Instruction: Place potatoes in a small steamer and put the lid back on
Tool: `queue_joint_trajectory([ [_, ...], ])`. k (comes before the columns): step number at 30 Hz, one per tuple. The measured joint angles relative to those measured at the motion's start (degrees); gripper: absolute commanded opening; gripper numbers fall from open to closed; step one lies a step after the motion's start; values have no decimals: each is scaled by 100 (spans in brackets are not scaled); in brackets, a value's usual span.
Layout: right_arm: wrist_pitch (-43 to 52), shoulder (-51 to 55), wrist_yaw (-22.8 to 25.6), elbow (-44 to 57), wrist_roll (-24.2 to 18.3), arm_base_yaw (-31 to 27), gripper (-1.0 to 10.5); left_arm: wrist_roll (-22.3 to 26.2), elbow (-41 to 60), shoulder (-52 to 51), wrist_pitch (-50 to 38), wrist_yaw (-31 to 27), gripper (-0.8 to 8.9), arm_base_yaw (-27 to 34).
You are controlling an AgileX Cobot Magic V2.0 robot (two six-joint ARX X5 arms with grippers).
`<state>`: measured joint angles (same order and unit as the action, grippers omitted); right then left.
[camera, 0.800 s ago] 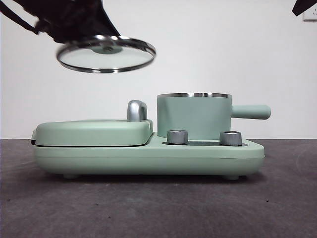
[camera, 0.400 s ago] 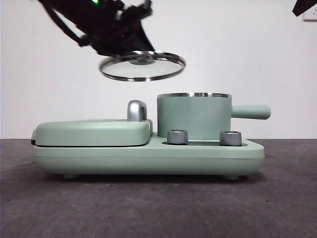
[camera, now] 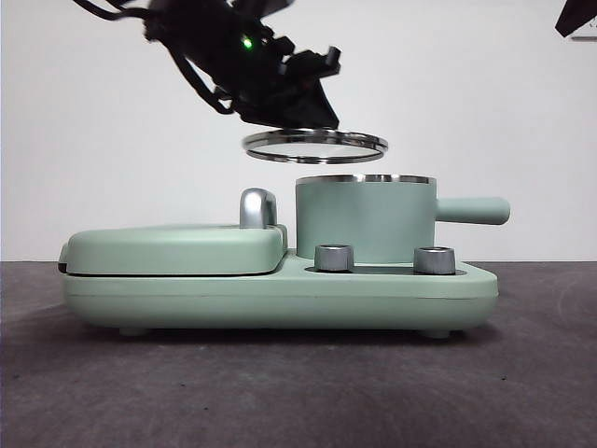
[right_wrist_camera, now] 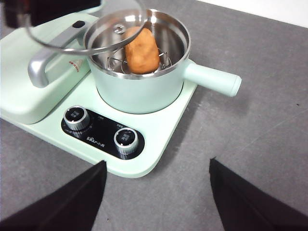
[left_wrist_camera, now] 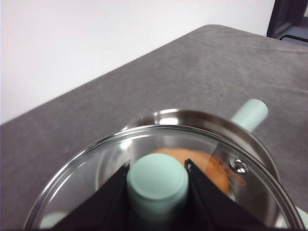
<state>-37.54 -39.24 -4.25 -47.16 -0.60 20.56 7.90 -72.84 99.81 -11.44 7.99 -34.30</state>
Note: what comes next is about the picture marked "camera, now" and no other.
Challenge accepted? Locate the green breakfast machine base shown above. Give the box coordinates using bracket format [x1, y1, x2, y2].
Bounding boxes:
[62, 246, 499, 338]

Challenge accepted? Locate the green grill cover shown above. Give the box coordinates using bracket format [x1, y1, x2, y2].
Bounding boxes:
[59, 222, 289, 277]

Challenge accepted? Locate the white wall socket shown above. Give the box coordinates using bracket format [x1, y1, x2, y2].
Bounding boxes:
[569, 18, 597, 42]

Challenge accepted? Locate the silver control knob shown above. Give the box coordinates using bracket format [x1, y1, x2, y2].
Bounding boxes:
[314, 244, 355, 272]
[413, 245, 457, 275]

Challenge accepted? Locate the silver grill cover handle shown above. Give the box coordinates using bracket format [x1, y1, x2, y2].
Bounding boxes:
[239, 188, 281, 231]

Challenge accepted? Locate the glass pot lid green knob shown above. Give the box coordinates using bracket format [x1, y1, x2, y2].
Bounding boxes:
[241, 127, 389, 165]

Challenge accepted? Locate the green pot with handle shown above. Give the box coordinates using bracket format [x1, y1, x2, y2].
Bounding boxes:
[294, 174, 513, 260]

